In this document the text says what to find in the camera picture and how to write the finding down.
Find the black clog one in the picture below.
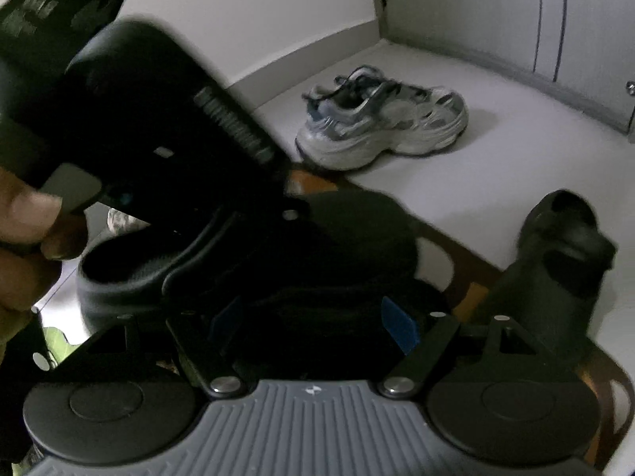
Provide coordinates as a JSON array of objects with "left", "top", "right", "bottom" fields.
[{"left": 77, "top": 190, "right": 418, "bottom": 380}]

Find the black chunky strap shoe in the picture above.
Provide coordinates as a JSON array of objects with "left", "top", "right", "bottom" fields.
[{"left": 473, "top": 189, "right": 618, "bottom": 367}]

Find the grey blue running shoe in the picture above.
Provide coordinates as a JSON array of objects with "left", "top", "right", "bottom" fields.
[{"left": 295, "top": 65, "right": 469, "bottom": 172}]

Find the white floral high-top sneaker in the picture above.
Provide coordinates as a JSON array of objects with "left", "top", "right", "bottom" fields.
[{"left": 106, "top": 209, "right": 148, "bottom": 235}]

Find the person's left hand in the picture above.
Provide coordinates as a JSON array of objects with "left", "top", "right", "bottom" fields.
[{"left": 1, "top": 169, "right": 62, "bottom": 348}]

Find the orange round floor mat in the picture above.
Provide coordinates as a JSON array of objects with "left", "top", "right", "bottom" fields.
[{"left": 295, "top": 190, "right": 634, "bottom": 475}]

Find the green cartoon cloth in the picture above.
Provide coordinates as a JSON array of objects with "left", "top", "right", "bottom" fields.
[{"left": 43, "top": 327, "right": 80, "bottom": 367}]

